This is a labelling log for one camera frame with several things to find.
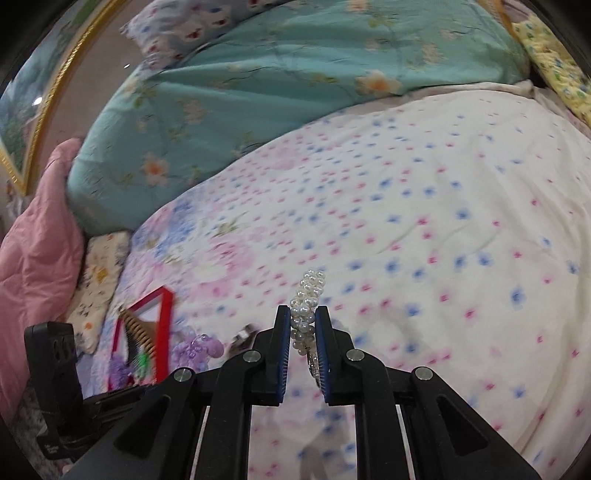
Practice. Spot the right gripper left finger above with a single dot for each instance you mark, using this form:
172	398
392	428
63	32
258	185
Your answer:
196	425

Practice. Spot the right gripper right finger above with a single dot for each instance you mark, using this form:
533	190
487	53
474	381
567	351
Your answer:
409	425

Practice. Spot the purple fluffy scrunchie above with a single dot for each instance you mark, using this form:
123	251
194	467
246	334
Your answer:
120	373

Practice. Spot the green braided hair band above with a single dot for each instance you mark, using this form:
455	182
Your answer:
141	365

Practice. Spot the tan claw hair clip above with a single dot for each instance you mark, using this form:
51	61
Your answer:
139	335

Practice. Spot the rhinestone hair clip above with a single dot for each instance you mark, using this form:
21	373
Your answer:
313	365

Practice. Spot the purple flower hair clip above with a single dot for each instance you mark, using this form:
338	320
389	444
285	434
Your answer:
194	350

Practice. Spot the small dark hair clip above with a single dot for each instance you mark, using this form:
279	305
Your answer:
244	338

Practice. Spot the red white shallow box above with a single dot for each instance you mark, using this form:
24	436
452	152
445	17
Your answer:
155	307

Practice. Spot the pink blanket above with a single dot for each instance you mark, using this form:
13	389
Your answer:
40	262

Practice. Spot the cartoon print cream pillow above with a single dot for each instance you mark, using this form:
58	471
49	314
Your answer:
103	262

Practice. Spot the floral bed quilt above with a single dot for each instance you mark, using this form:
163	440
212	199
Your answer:
453	231

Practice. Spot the teal floral pillow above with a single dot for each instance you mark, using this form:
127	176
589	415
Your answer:
163	132

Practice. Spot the yellow floral cloth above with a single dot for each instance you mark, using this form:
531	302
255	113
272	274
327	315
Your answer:
556	65

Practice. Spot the white bear print pillow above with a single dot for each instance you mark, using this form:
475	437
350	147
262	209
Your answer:
168	31

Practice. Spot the gold picture frame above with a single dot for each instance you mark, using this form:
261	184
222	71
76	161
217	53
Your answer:
28	94

